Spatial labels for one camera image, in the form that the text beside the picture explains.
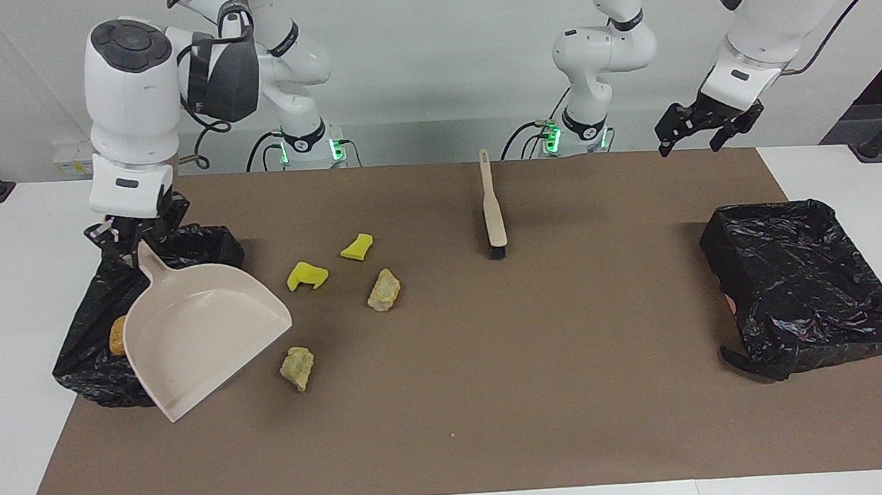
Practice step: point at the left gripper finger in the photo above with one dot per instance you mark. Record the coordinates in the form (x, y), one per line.
(740, 122)
(676, 118)

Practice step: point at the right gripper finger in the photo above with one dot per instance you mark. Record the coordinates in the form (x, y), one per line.
(175, 220)
(107, 235)

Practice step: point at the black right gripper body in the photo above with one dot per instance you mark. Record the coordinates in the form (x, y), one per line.
(145, 227)

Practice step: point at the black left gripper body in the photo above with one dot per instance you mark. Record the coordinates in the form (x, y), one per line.
(724, 112)

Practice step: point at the orange sponge block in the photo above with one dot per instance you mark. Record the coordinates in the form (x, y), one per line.
(117, 336)

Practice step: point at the beige plastic dustpan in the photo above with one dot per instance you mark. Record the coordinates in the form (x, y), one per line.
(204, 328)

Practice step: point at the notched yellow sponge piece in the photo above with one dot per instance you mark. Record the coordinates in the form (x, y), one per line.
(305, 275)

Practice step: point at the small curved yellow sponge piece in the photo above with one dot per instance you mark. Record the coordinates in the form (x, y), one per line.
(356, 248)

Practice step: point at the beige hand brush black bristles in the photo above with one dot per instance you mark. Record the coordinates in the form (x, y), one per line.
(494, 214)

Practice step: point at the beige sponge chunk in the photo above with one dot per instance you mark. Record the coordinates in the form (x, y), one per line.
(297, 368)
(383, 290)

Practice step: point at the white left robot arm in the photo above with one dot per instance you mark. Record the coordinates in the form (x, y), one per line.
(604, 43)

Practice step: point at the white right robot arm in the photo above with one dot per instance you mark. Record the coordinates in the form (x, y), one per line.
(131, 98)

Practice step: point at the bin lined with black bag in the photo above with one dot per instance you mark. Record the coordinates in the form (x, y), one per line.
(805, 289)
(93, 371)

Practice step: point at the white power strip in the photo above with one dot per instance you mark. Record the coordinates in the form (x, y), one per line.
(70, 157)

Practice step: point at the brown table mat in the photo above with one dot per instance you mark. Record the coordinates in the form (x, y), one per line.
(497, 456)

